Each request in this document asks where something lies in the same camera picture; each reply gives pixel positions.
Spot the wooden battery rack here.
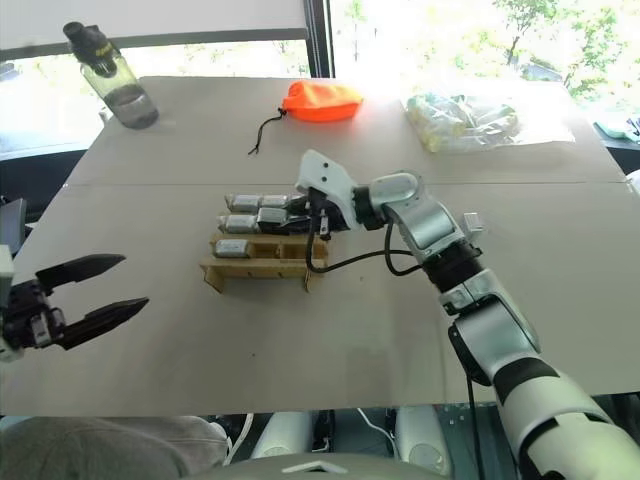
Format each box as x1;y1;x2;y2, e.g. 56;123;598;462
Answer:
199;230;333;296

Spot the clear plastic bag of items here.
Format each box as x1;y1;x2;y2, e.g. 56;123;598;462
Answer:
401;92;576;155

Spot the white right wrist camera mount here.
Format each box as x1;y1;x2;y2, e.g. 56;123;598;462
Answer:
293;148;362;231

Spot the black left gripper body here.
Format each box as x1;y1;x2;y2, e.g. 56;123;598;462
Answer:
0;279;67;352

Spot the grey rounded robot torso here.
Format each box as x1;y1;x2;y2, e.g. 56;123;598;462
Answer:
183;451;451;480

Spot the orange drawstring pouch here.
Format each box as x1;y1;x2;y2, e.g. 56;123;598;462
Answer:
280;80;364;124

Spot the dark window frame post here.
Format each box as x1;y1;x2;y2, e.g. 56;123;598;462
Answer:
302;0;335;80

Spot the grey cloth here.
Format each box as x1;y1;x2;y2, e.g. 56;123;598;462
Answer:
0;413;230;480

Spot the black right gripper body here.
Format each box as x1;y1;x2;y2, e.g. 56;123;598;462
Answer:
305;186;354;236

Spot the teal cloth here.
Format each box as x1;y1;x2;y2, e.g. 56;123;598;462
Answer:
592;115;640;142

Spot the white cable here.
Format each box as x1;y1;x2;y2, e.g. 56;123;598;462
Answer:
223;412;254;466

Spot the white rounded robot leg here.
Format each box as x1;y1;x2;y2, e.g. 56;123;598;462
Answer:
248;409;315;461
394;404;454;479

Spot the clear bottle with black lid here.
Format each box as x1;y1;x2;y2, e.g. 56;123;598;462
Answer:
62;21;160;130

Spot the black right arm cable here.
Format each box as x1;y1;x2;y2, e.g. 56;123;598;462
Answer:
303;191;427;277

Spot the black pouch drawstring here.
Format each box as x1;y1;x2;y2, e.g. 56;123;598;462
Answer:
247;109;287;157

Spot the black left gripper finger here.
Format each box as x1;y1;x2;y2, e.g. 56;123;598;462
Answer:
55;297;151;351
35;253;127;296

